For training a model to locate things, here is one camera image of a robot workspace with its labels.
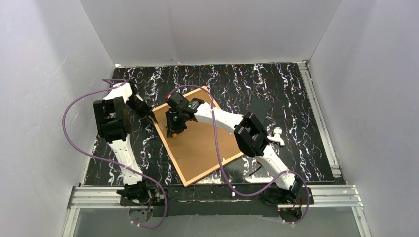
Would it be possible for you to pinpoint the aluminium rail front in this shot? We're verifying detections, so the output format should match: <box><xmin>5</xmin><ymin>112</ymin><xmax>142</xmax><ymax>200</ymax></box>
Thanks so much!
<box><xmin>63</xmin><ymin>185</ymin><xmax>371</xmax><ymax>237</ymax></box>

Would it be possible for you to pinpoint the aluminium rail right side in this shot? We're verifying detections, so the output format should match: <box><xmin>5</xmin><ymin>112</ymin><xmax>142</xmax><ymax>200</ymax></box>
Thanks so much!
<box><xmin>297</xmin><ymin>61</ymin><xmax>342</xmax><ymax>178</ymax></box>

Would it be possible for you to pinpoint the black flat box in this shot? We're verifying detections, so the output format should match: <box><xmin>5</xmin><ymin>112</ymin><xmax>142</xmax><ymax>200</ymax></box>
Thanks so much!
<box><xmin>248</xmin><ymin>96</ymin><xmax>271</xmax><ymax>124</ymax></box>

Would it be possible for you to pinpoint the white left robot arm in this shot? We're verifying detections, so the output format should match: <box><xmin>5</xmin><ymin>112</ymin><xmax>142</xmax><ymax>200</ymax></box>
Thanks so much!
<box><xmin>93</xmin><ymin>81</ymin><xmax>157</xmax><ymax>205</ymax></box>

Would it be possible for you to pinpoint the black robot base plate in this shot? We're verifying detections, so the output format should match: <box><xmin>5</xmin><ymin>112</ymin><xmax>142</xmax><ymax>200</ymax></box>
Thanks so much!
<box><xmin>116</xmin><ymin>181</ymin><xmax>314</xmax><ymax>220</ymax></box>

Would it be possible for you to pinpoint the wooden photo frame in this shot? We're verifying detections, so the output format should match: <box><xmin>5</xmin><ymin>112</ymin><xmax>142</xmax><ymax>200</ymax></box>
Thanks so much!
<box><xmin>153</xmin><ymin>89</ymin><xmax>243</xmax><ymax>187</ymax></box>

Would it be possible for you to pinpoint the white plastic pipe fitting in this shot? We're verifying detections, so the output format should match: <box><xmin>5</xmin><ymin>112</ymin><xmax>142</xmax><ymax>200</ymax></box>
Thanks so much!
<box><xmin>267</xmin><ymin>127</ymin><xmax>285</xmax><ymax>147</ymax></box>

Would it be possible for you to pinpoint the aluminium rail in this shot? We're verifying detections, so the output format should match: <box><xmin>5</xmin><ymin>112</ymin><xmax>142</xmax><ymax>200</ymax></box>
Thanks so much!
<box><xmin>297</xmin><ymin>61</ymin><xmax>342</xmax><ymax>178</ymax></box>
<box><xmin>63</xmin><ymin>185</ymin><xmax>371</xmax><ymax>237</ymax></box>

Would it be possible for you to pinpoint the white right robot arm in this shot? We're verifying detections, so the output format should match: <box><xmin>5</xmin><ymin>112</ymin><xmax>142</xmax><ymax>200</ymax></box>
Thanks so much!
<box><xmin>166</xmin><ymin>92</ymin><xmax>303</xmax><ymax>201</ymax></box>

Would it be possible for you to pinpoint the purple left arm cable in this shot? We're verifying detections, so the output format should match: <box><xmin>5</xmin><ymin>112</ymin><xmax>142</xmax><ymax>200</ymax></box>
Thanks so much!
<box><xmin>62</xmin><ymin>78</ymin><xmax>168</xmax><ymax>229</ymax></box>

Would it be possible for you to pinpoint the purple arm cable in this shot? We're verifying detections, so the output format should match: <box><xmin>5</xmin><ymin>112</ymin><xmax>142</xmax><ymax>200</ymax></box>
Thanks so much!
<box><xmin>167</xmin><ymin>85</ymin><xmax>311</xmax><ymax>225</ymax></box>
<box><xmin>62</xmin><ymin>78</ymin><xmax>168</xmax><ymax>229</ymax></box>

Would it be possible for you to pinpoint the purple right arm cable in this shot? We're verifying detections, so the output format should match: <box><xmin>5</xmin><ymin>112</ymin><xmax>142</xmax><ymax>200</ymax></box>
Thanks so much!
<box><xmin>167</xmin><ymin>85</ymin><xmax>311</xmax><ymax>225</ymax></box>

